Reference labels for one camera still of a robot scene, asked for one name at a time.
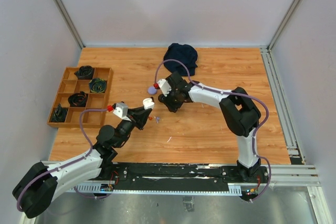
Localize rolled black tie top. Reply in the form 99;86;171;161
74;66;95;80

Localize lavender earbud case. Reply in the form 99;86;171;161
148;86;158;95

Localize aluminium frame rail right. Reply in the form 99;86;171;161
260;0;316;176

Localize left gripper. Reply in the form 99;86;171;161
114;105;152;148

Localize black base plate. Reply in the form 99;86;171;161
90;163;268;193

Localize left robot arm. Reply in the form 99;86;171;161
12;102;154;218

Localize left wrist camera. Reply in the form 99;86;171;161
112;102;129;120

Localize dark navy crumpled cloth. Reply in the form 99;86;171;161
163;43;198;77

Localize wooden compartment tray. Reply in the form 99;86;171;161
47;66;113;128

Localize aluminium frame post left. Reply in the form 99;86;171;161
53;0;85;49

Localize rolled green patterned tie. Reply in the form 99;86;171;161
89;78;107;93

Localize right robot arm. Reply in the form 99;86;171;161
153;72;261;182

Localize white earbud case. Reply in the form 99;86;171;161
142;98;155;110

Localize rolled green black tie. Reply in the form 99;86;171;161
50;103;68;123

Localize rolled black orange tie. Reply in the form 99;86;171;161
68;91;88;108

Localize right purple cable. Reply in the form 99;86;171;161
154;59;271;201

